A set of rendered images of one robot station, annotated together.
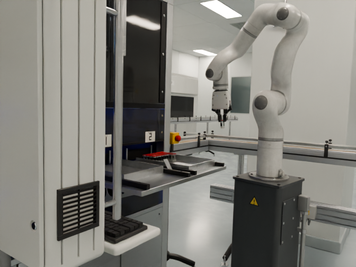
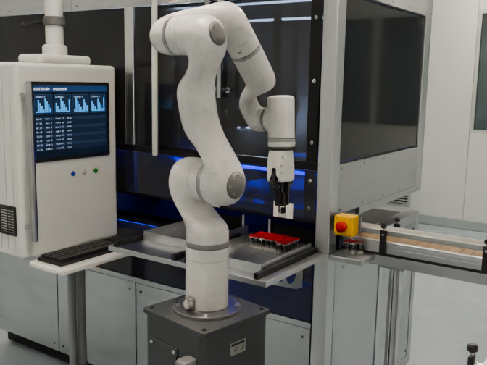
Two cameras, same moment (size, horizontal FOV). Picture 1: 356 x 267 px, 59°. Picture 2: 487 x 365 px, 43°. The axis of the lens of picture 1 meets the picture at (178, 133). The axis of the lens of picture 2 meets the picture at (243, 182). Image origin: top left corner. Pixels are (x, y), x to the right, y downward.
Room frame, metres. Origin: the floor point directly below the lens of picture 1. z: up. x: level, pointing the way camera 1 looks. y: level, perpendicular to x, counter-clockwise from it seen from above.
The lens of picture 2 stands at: (1.60, -2.11, 1.49)
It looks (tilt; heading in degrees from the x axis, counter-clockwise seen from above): 9 degrees down; 89
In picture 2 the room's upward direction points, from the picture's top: 1 degrees clockwise
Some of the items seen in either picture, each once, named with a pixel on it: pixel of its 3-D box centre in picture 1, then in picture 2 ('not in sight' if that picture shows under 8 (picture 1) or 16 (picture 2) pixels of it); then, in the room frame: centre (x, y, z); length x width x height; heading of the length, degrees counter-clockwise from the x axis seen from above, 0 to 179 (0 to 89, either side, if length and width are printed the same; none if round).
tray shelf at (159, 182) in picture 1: (152, 170); (221, 249); (1.55, 0.12, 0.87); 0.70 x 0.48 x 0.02; 145
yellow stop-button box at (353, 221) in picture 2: (171, 138); (347, 224); (2.00, 0.04, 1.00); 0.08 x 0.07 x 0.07; 55
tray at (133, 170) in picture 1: (117, 168); (197, 232); (1.45, 0.28, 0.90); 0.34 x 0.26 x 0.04; 55
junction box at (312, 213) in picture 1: (306, 211); not in sight; (2.12, -0.91, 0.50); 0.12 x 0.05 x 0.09; 55
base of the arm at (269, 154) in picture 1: (269, 158); (206, 277); (1.52, -0.45, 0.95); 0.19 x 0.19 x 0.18
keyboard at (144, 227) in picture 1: (88, 217); (89, 249); (1.02, 0.29, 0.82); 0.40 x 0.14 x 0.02; 55
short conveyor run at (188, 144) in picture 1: (178, 143); (438, 249); (2.32, -0.01, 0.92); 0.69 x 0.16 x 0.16; 145
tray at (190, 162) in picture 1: (175, 161); (256, 251); (1.67, 0.01, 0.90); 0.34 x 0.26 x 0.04; 55
